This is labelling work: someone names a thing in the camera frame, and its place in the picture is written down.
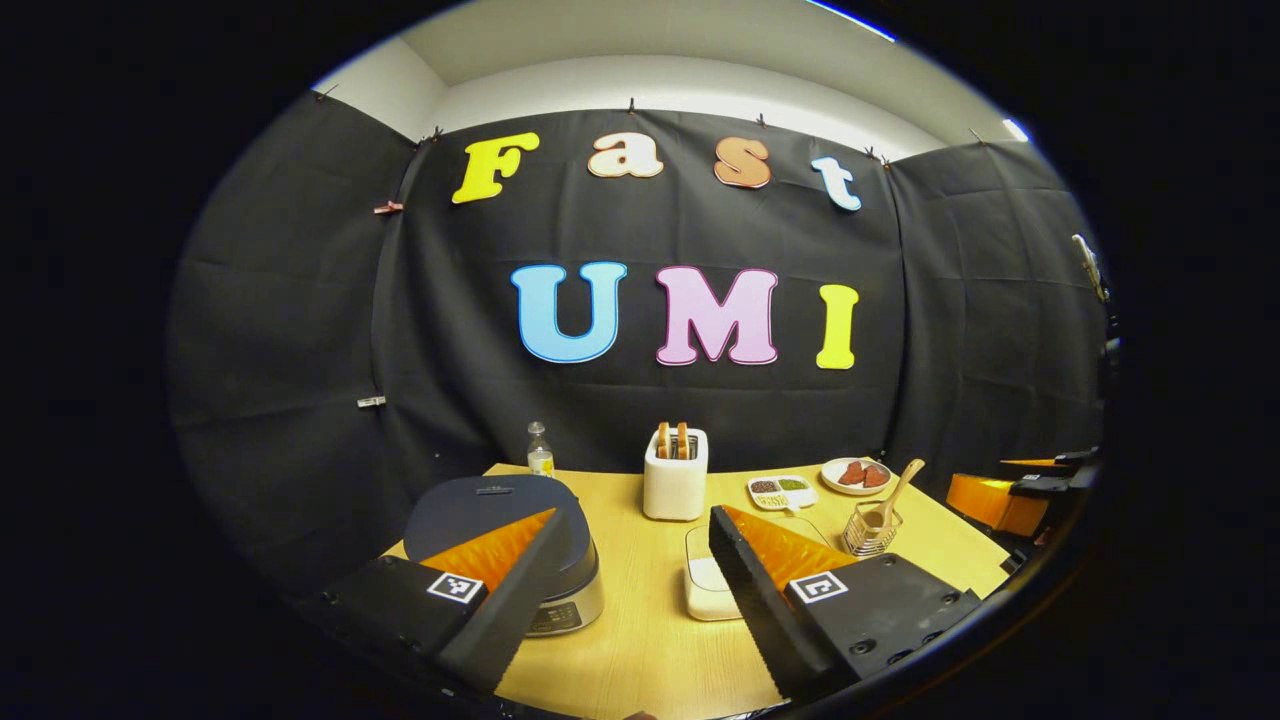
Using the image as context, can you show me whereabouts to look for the dark rice cooker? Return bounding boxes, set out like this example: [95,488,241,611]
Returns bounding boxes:
[403,474,605,637]

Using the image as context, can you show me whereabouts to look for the wooden spoon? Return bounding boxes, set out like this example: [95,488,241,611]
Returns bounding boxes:
[862,458,927,530]

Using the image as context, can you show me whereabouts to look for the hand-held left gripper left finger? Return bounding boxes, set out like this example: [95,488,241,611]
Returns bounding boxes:
[320,507,571,696]

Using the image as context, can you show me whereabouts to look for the black backdrop cloth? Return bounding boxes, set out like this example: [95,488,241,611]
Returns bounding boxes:
[168,90,1111,591]

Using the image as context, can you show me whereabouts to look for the clear rice container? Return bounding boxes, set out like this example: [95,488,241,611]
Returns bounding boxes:
[685,515,831,623]

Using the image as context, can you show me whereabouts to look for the wire chopstick holder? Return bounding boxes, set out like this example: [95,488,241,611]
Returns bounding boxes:
[842,500,905,558]

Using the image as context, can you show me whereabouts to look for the white round plate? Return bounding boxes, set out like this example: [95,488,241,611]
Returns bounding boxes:
[820,457,895,498]

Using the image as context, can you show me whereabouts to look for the white toaster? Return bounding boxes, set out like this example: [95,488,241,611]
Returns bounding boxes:
[643,428,710,522]

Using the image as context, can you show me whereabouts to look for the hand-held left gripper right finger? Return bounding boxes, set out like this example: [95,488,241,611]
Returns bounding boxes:
[708,503,983,701]

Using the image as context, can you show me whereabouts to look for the white divided bean dish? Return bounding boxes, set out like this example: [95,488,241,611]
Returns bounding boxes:
[747,475,820,514]

